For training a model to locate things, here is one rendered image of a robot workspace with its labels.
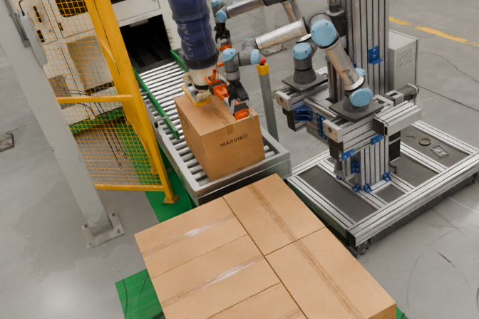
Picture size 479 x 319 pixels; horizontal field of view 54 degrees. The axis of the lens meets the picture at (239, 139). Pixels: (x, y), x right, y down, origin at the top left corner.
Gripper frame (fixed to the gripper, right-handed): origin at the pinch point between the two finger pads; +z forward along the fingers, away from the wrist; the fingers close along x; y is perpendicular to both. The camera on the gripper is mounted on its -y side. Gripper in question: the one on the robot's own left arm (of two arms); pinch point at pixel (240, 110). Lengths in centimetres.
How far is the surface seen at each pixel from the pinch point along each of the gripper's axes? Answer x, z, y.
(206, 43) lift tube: -1, -22, 51
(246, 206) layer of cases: 8, 66, -1
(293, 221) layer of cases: -10, 66, -29
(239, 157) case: -2, 52, 30
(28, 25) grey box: 94, -51, 86
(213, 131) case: 11.2, 25.6, 29.7
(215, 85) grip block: 2.4, -1.4, 35.0
